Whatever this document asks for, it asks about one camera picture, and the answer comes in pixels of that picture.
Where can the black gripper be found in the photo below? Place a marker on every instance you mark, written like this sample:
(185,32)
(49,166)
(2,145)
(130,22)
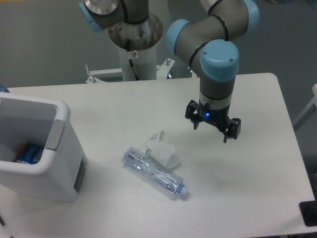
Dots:
(198,113)

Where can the white paper wrapper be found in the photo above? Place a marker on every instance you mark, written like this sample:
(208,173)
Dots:
(161,150)

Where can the clear plastic water bottle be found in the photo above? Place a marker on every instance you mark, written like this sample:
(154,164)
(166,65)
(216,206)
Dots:
(153,171)

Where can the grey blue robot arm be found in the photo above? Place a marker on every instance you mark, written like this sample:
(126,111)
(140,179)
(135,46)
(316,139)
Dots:
(206,47)

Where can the white trash can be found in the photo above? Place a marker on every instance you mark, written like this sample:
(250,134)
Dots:
(46,123)

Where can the black clamp at table edge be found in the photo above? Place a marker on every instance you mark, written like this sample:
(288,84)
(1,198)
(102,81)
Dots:
(309,212)

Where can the blue packaging in bin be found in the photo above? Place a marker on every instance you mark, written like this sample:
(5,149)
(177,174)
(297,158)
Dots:
(29,154)

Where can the blue object at left edge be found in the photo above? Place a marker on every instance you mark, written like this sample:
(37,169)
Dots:
(4,89)

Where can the white frame at right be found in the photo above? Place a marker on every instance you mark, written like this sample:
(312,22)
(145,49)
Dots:
(307,111)

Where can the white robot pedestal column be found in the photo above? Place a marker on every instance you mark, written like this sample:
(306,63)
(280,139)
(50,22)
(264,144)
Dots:
(137,41)

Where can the white pedestal base frame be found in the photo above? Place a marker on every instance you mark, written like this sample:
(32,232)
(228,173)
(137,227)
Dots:
(134,71)

